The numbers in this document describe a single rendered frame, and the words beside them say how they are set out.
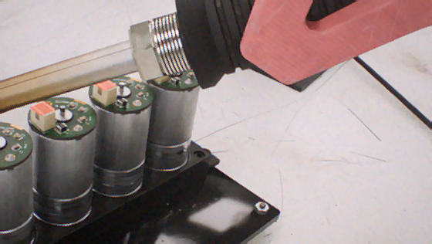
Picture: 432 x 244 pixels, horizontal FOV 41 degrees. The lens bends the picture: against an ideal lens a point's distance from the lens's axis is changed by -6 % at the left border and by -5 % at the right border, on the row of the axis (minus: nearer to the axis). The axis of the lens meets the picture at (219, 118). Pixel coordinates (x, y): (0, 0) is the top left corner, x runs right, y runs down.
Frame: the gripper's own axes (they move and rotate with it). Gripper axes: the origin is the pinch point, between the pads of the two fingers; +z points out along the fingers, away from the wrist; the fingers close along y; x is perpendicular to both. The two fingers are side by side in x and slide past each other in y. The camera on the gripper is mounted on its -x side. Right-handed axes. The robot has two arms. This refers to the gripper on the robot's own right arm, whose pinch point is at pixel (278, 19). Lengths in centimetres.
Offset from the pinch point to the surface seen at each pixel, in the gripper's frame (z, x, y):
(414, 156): 5.0, 17.9, -13.2
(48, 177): 10.1, -1.2, -3.4
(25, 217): 11.1, -1.4, -2.0
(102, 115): 8.1, -0.4, -5.5
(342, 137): 7.0, 14.0, -14.4
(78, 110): 8.1, -1.4, -5.0
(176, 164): 9.6, 4.1, -7.5
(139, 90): 7.1, 0.5, -6.8
